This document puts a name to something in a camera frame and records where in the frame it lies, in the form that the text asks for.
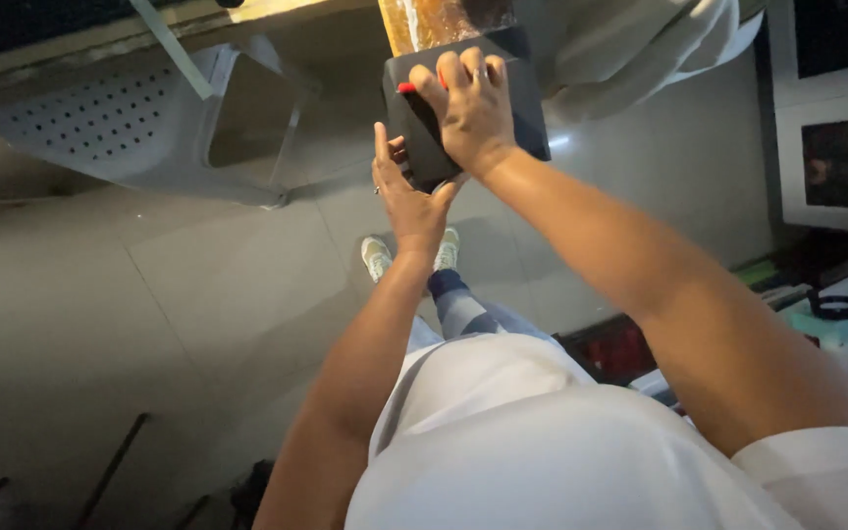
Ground person's shoe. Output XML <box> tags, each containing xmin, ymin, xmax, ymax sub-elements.
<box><xmin>361</xmin><ymin>235</ymin><xmax>395</xmax><ymax>285</ymax></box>
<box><xmin>433</xmin><ymin>226</ymin><xmax>462</xmax><ymax>274</ymax></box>

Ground white perforated plastic chair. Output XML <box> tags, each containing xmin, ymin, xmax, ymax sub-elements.
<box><xmin>0</xmin><ymin>33</ymin><xmax>322</xmax><ymax>211</ymax></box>

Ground black box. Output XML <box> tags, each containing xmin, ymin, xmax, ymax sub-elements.
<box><xmin>382</xmin><ymin>37</ymin><xmax>552</xmax><ymax>194</ymax></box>

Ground red marker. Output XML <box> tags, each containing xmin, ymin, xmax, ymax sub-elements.
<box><xmin>397</xmin><ymin>71</ymin><xmax>449</xmax><ymax>96</ymax></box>

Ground white cloth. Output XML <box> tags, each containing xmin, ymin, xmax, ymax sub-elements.
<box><xmin>516</xmin><ymin>0</ymin><xmax>765</xmax><ymax>124</ymax></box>

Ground cluttered table of items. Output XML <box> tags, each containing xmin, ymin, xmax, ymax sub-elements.
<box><xmin>555</xmin><ymin>246</ymin><xmax>848</xmax><ymax>415</ymax></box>

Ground white framed picture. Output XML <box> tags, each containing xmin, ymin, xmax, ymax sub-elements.
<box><xmin>766</xmin><ymin>0</ymin><xmax>848</xmax><ymax>111</ymax></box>
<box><xmin>773</xmin><ymin>96</ymin><xmax>848</xmax><ymax>237</ymax></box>

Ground black tape ring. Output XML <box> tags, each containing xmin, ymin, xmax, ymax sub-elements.
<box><xmin>807</xmin><ymin>293</ymin><xmax>848</xmax><ymax>322</ymax></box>

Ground person's left shoe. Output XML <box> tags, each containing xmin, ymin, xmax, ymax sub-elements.
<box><xmin>361</xmin><ymin>235</ymin><xmax>395</xmax><ymax>285</ymax></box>

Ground white shirt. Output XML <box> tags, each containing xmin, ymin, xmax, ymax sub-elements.
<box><xmin>343</xmin><ymin>331</ymin><xmax>848</xmax><ymax>530</ymax></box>

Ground person's left hand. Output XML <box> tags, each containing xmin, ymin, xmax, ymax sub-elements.
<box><xmin>371</xmin><ymin>121</ymin><xmax>467</xmax><ymax>256</ymax></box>

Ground glossy brown wooden panel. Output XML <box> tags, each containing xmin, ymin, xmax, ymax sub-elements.
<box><xmin>377</xmin><ymin>0</ymin><xmax>518</xmax><ymax>57</ymax></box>

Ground person's right hand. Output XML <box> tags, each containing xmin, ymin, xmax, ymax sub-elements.
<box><xmin>408</xmin><ymin>46</ymin><xmax>518</xmax><ymax>178</ymax></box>

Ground person's right shoe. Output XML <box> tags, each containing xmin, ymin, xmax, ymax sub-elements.
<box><xmin>433</xmin><ymin>226</ymin><xmax>462</xmax><ymax>274</ymax></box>

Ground blue grey jeans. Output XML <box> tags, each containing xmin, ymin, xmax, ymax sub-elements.
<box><xmin>404</xmin><ymin>268</ymin><xmax>566</xmax><ymax>356</ymax></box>

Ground black object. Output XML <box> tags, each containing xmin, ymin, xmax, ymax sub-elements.
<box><xmin>230</xmin><ymin>459</ymin><xmax>277</xmax><ymax>530</ymax></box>

